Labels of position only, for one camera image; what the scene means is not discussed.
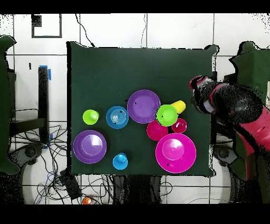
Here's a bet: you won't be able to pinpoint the black square floor frame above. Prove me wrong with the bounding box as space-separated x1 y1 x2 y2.
31 13 63 39

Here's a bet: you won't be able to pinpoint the blue cup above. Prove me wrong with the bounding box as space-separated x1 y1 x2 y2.
112 152 129 170

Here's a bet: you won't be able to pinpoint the blue bowl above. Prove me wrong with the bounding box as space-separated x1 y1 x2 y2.
105 106 130 129

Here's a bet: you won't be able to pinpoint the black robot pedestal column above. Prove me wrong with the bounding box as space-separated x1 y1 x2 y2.
112 175 163 204

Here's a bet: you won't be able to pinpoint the green cup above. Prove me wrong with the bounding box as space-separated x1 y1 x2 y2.
82 109 100 126

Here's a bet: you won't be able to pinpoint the red bowl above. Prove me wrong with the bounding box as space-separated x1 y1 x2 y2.
146 120 169 142

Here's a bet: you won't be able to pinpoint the red cup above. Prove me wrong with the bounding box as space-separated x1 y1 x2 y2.
171 118 188 134

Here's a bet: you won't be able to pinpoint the large pink bowl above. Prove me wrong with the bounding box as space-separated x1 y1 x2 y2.
155 133 197 174

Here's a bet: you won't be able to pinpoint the yellow cup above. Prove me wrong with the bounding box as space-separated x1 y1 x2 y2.
170 100 187 115

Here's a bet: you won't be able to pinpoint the black metal stand frame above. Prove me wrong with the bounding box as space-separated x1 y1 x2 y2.
211 71 218 146
9 67 50 144

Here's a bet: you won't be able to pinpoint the black floor cable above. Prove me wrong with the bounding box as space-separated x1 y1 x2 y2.
75 13 96 48

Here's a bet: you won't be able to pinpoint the green covered side table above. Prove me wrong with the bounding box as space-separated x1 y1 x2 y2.
229 41 270 180
0 35 21 175

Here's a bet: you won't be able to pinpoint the green ribbed bowl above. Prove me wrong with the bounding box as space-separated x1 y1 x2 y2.
156 104 179 127

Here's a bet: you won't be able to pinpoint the thin dark floor cable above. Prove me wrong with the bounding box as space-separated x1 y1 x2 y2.
140 13 148 48

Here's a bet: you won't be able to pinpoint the black office chair base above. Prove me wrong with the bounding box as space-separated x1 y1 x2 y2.
8 143 45 167
214 144 238 166

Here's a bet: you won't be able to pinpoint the blue tape strip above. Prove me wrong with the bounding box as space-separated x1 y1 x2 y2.
38 64 52 81

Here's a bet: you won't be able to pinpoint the dark green table cloth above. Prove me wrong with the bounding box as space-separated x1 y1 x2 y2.
66 41 218 178

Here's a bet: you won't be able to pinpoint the black power box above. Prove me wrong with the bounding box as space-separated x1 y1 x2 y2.
59 170 82 200

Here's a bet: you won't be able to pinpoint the tangled floor cables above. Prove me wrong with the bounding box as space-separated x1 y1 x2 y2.
10 124 112 204

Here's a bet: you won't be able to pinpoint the purple bowl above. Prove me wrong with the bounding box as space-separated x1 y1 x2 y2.
73 129 108 164
127 89 161 124

